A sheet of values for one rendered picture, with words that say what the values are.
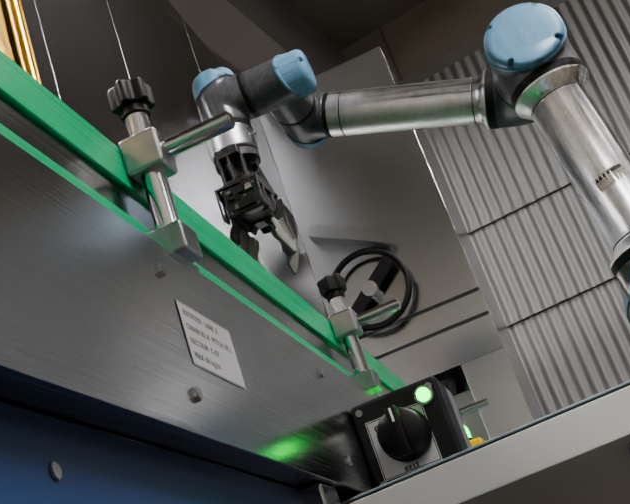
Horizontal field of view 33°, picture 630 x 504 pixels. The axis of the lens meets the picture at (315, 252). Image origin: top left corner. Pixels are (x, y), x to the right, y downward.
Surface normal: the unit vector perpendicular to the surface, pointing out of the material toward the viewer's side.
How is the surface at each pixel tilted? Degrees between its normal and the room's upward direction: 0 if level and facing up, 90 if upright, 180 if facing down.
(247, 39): 180
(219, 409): 90
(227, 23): 180
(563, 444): 90
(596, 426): 90
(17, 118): 90
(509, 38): 81
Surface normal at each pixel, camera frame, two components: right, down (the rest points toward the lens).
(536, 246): -0.44, -0.22
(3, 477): 0.91, -0.39
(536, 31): -0.34, -0.43
